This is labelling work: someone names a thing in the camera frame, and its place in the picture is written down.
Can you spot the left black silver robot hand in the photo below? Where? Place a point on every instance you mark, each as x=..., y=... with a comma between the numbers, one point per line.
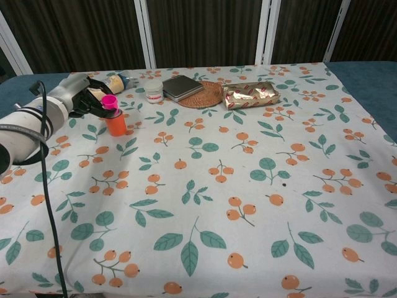
x=73, y=88

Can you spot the pink plastic cup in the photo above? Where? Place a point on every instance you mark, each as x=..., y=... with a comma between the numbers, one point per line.
x=110, y=102

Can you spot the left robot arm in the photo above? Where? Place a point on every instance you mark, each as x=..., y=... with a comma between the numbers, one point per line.
x=24, y=133

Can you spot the mayonnaise squeeze bottle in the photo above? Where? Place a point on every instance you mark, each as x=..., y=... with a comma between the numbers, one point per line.
x=114, y=83

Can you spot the orange plastic cup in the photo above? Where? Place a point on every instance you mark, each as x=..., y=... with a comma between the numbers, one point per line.
x=116, y=127

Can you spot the small white jar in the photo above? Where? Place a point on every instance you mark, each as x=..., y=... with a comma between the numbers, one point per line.
x=154, y=93

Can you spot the round woven coaster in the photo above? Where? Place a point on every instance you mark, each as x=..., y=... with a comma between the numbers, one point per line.
x=204, y=97

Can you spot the gold foil snack packet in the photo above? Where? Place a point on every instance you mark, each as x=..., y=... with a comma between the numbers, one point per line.
x=251, y=95

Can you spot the teal table cover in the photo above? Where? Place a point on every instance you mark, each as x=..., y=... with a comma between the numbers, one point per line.
x=366, y=80

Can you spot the dark folding screen white frame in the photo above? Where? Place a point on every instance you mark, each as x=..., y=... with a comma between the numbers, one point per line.
x=201, y=31

